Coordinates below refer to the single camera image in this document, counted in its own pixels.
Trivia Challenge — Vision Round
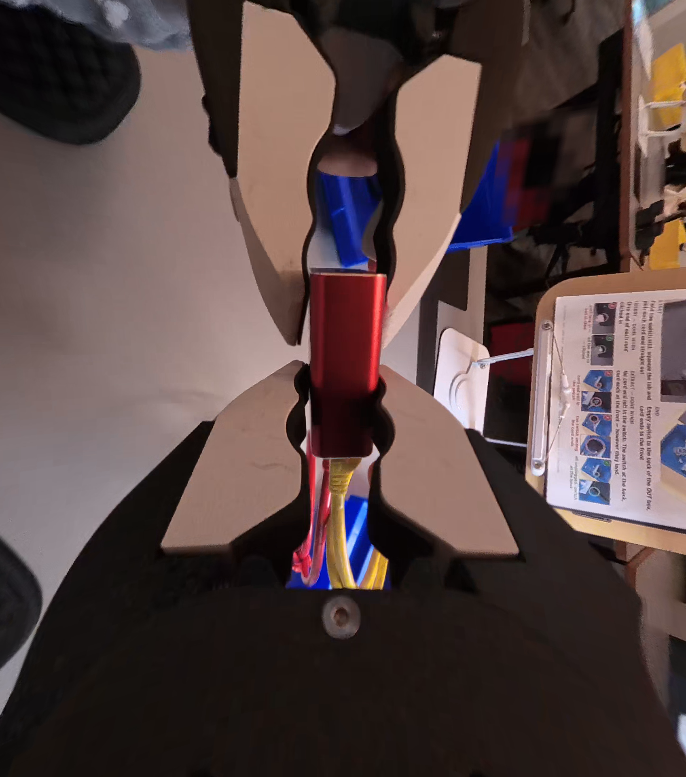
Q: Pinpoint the red ethernet adapter box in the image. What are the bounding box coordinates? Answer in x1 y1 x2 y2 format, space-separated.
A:
308 272 387 457

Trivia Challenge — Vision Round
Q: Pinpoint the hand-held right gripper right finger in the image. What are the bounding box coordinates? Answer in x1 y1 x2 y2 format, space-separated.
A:
369 364 523 559

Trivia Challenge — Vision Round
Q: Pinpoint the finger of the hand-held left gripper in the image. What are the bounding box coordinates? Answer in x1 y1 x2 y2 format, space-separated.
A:
228 0 344 348
373 53 483 350

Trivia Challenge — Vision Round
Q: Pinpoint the wood-edged board on stand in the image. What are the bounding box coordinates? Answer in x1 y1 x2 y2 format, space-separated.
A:
470 264 686 565

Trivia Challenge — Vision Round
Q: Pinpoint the red ethernet cable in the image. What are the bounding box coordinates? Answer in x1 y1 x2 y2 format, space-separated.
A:
291 452 333 588

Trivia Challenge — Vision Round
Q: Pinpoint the person's left forearm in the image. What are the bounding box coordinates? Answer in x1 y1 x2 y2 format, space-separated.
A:
15 0 193 52

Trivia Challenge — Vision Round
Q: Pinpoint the yellow ethernet cable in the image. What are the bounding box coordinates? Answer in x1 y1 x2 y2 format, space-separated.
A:
326 456 390 591

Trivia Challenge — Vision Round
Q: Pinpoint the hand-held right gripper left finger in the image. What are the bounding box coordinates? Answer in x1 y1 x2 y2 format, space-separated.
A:
161 361 310 554

